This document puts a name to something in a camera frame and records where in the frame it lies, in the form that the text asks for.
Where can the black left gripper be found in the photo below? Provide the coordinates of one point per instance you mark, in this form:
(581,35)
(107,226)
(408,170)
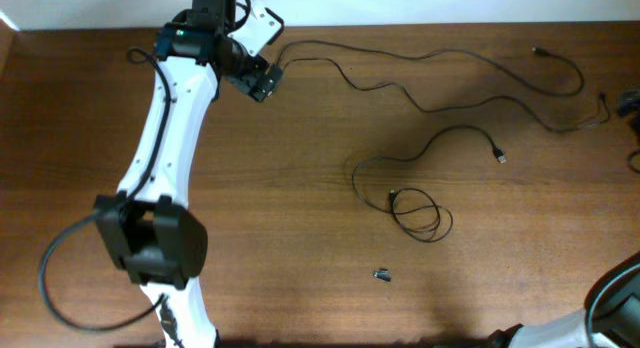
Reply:
(262,83)

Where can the small black adapter plug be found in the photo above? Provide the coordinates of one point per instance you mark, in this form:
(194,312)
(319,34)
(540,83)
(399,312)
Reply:
(383,275)

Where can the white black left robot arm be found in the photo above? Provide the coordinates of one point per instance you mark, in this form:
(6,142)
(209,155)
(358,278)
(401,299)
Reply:
(146,226)

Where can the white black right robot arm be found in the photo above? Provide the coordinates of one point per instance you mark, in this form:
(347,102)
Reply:
(609,318)

